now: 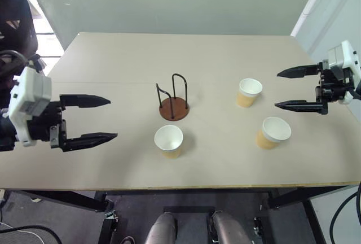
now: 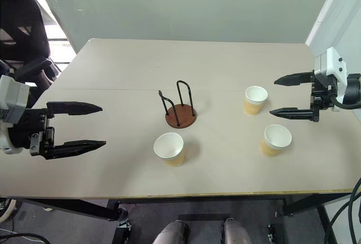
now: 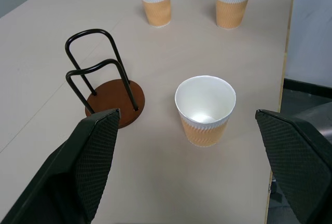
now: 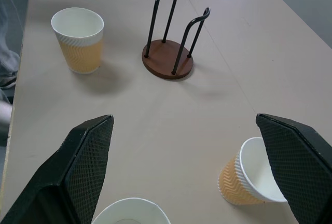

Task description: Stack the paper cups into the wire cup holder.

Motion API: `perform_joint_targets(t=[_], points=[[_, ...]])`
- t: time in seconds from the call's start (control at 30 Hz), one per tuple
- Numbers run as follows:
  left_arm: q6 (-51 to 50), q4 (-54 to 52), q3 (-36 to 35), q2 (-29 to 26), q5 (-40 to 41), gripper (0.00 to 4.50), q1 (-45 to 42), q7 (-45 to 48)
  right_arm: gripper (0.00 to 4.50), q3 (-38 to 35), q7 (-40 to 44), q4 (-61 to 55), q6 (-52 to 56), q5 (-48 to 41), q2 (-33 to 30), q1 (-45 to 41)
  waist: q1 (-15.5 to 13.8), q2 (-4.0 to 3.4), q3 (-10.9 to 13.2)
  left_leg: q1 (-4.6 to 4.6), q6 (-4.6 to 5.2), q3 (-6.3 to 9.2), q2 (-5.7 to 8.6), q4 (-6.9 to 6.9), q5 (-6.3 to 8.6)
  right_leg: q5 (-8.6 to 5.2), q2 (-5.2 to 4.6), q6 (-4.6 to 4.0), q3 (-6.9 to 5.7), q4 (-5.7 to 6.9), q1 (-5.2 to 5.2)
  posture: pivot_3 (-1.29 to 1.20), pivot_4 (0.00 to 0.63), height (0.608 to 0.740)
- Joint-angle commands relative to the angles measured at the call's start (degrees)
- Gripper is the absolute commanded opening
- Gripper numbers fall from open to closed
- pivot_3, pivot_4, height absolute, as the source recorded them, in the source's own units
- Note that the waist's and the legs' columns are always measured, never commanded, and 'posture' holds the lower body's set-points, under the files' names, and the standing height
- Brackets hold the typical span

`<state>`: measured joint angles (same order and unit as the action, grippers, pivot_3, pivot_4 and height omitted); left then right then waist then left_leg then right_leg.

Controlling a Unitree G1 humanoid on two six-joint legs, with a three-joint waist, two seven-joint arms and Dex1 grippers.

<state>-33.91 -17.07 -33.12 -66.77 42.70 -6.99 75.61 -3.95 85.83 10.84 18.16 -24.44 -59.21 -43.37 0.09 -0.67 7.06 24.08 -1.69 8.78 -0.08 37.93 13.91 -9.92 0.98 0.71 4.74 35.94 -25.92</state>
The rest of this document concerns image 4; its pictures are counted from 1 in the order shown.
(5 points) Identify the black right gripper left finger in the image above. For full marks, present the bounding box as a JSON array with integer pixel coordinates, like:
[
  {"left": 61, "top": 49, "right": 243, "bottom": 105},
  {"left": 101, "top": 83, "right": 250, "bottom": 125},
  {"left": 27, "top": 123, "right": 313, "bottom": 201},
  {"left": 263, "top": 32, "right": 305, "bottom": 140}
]
[{"left": 0, "top": 114, "right": 115, "bottom": 224}]

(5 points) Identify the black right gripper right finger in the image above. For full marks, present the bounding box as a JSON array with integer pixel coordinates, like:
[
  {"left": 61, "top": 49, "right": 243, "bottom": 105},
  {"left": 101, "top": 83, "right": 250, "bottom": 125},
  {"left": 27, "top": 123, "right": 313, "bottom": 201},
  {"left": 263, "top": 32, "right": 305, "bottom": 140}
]
[{"left": 255, "top": 113, "right": 332, "bottom": 224}]

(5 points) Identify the grey white sneaker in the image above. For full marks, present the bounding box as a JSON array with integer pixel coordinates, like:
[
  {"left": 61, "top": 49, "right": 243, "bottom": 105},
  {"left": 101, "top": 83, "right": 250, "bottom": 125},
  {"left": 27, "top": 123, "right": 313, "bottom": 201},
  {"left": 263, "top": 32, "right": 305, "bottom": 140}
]
[{"left": 0, "top": 70, "right": 18, "bottom": 90}]

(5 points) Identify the person's grey trouser leg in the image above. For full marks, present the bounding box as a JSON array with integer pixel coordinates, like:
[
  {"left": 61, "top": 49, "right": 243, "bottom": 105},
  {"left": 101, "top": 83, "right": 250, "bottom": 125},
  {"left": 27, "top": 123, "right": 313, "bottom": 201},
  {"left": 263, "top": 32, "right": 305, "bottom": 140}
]
[{"left": 0, "top": 0, "right": 21, "bottom": 79}]

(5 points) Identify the wooden base wire cup holder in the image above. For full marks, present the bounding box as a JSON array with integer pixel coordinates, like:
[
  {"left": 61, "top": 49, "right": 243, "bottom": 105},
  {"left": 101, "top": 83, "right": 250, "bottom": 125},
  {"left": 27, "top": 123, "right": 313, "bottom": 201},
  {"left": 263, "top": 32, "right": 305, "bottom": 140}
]
[{"left": 142, "top": 0, "right": 211, "bottom": 80}]

